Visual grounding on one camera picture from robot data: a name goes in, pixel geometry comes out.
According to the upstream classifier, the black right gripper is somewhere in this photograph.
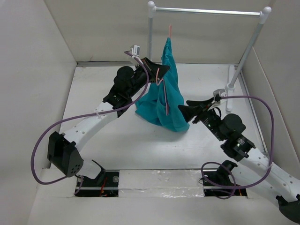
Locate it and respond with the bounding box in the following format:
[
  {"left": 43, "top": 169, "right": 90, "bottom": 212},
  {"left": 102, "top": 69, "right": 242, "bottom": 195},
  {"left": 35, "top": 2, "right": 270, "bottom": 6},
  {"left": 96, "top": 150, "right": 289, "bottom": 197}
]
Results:
[{"left": 177, "top": 97, "right": 225, "bottom": 141}]

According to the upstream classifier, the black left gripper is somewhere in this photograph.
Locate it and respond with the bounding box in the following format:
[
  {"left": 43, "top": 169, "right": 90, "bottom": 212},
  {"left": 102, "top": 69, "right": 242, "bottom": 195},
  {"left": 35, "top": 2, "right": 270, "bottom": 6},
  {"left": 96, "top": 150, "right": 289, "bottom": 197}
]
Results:
[{"left": 127, "top": 57, "right": 169, "bottom": 98}]

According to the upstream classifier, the pink wire hanger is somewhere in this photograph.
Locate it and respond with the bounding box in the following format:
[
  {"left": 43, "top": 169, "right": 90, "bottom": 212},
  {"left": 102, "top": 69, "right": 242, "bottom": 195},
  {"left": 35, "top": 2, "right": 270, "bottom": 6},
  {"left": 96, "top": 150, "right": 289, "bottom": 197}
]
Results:
[{"left": 156, "top": 25, "right": 172, "bottom": 116}]

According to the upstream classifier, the teal t shirt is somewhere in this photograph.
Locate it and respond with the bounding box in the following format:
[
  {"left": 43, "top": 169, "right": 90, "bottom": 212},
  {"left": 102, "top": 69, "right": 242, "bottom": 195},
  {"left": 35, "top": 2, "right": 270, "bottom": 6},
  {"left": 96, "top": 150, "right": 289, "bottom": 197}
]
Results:
[{"left": 135, "top": 38, "right": 189, "bottom": 132}]

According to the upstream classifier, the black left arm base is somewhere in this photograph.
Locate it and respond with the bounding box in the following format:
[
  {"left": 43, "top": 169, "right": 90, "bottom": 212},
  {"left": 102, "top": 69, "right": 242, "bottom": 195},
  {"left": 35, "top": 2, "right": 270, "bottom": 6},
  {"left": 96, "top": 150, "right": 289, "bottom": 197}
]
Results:
[{"left": 74, "top": 160, "right": 120, "bottom": 197}]

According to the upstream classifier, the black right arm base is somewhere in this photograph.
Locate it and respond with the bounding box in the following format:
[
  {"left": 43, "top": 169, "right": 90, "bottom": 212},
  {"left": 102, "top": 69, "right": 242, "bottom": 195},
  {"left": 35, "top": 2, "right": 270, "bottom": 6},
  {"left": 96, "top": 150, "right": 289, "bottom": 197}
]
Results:
[{"left": 198, "top": 160, "right": 248, "bottom": 199}]

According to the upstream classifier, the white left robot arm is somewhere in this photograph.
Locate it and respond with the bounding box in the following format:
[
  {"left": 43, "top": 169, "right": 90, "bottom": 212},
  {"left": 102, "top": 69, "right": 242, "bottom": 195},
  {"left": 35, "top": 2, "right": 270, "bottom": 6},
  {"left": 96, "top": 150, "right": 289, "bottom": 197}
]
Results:
[{"left": 47, "top": 58, "right": 170, "bottom": 186}]

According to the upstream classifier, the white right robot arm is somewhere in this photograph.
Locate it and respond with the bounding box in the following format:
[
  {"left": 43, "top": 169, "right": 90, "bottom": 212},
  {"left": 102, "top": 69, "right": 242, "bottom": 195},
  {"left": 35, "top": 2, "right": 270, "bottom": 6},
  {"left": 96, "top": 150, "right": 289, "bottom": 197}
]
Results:
[{"left": 178, "top": 96, "right": 300, "bottom": 224}]

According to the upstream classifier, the white clothes rack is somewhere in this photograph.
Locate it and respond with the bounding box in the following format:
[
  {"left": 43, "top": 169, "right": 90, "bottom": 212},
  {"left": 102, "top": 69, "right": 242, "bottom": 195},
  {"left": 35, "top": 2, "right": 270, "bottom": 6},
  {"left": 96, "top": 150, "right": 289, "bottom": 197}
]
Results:
[{"left": 147, "top": 1, "right": 272, "bottom": 112}]

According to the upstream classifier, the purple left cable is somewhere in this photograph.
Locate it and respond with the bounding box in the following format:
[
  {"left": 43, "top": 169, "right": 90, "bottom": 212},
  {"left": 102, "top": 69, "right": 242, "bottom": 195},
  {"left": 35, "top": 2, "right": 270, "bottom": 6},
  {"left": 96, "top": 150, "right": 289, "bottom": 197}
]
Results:
[{"left": 30, "top": 51, "right": 150, "bottom": 195}]

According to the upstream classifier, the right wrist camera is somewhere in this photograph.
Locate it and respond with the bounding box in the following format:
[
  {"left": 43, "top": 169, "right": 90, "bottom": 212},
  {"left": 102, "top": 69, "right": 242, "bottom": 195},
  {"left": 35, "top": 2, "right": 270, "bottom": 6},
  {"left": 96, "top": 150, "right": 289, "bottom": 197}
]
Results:
[{"left": 210, "top": 89, "right": 227, "bottom": 109}]

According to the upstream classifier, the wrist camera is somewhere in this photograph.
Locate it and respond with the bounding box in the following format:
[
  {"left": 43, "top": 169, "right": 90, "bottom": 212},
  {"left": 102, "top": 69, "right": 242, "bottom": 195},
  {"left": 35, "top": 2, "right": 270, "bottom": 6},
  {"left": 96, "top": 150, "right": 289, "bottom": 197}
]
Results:
[
  {"left": 124, "top": 45, "right": 140, "bottom": 65},
  {"left": 210, "top": 89, "right": 227, "bottom": 109}
]

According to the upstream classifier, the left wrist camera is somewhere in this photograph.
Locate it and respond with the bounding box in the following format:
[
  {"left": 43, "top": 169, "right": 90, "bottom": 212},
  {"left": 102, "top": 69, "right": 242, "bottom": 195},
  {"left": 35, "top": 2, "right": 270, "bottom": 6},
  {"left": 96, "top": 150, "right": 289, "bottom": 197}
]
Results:
[{"left": 124, "top": 45, "right": 140, "bottom": 65}]

